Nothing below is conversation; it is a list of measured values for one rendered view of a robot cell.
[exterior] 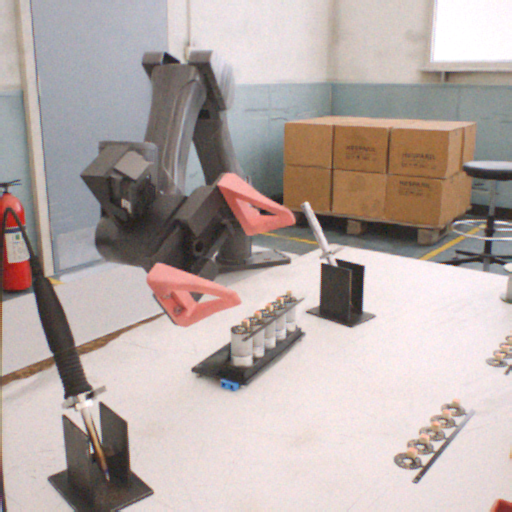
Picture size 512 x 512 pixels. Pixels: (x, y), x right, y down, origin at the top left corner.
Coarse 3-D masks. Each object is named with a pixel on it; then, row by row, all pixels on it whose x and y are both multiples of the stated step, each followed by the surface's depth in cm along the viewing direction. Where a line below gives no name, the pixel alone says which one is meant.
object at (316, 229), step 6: (306, 210) 91; (306, 216) 91; (312, 216) 91; (312, 222) 91; (312, 228) 91; (318, 228) 90; (318, 234) 90; (318, 240) 90; (324, 240) 90; (324, 246) 90; (324, 252) 90; (330, 258) 90
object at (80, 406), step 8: (80, 400) 52; (88, 400) 52; (80, 408) 52; (88, 408) 52; (88, 416) 52; (88, 424) 52; (88, 432) 52; (96, 432) 52; (96, 440) 52; (96, 448) 51; (96, 456) 51; (104, 456) 51; (104, 464) 51
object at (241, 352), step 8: (240, 328) 70; (232, 336) 70; (240, 336) 69; (232, 344) 70; (240, 344) 69; (248, 344) 70; (232, 352) 70; (240, 352) 70; (248, 352) 70; (232, 360) 70; (240, 360) 70; (248, 360) 70
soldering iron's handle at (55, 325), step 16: (32, 272) 55; (48, 288) 54; (48, 304) 53; (48, 320) 53; (64, 320) 53; (48, 336) 53; (64, 336) 53; (64, 352) 52; (64, 368) 52; (80, 368) 53; (64, 384) 52; (80, 384) 52
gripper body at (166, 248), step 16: (192, 192) 61; (176, 224) 59; (208, 224) 62; (224, 224) 63; (160, 240) 58; (176, 240) 58; (208, 240) 63; (224, 240) 64; (144, 256) 56; (160, 256) 57; (176, 256) 59; (192, 256) 60; (208, 256) 62
